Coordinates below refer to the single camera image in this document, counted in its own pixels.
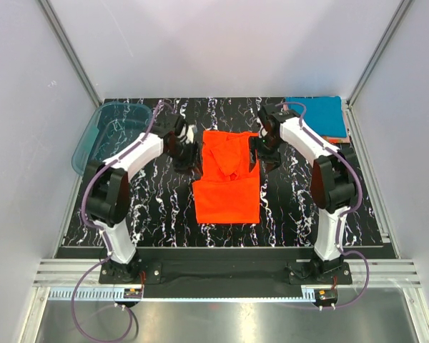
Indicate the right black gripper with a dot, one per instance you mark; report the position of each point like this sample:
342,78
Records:
272,161

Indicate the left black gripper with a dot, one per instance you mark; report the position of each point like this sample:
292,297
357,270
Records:
192,163

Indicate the orange t-shirt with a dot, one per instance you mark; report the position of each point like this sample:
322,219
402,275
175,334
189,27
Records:
229,190

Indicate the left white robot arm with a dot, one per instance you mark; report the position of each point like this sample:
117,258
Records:
106,199

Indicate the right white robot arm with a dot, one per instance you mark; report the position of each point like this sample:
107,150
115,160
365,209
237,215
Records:
335,186

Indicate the folded blue t-shirt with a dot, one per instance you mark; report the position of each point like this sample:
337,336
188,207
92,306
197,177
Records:
324,115

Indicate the folded pink patterned t-shirt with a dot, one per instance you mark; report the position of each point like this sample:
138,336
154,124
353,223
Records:
340,140

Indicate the teal transparent plastic bin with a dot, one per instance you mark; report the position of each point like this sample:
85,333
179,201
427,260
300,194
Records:
113,126

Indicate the left small connector board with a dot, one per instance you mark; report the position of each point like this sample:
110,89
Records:
133,293

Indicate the small connector board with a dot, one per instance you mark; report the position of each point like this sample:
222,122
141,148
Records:
326,295
133,293

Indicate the right small connector board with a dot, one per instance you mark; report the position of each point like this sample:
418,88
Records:
326,295

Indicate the right aluminium frame post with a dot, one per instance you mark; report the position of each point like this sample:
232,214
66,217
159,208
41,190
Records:
388,34

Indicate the aluminium frame post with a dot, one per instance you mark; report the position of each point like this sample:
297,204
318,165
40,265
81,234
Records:
388,34
62,37

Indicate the front aluminium rail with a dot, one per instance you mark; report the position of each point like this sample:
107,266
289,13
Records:
79,279

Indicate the left aluminium frame post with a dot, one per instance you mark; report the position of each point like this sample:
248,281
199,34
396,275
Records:
62,37

